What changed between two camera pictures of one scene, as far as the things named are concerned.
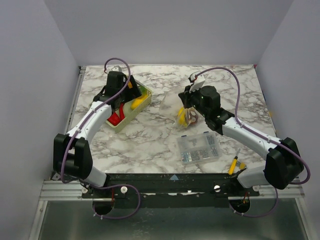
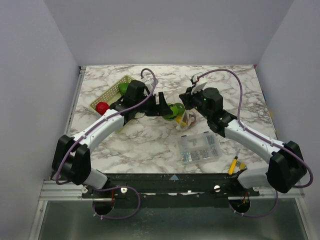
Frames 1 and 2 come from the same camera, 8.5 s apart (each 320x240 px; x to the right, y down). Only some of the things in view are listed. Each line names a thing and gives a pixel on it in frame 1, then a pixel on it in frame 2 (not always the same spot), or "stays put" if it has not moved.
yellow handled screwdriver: (233, 163) stays put
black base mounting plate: (173, 190) stays put
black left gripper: (134, 92) -> (158, 110)
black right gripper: (185, 97) stays put
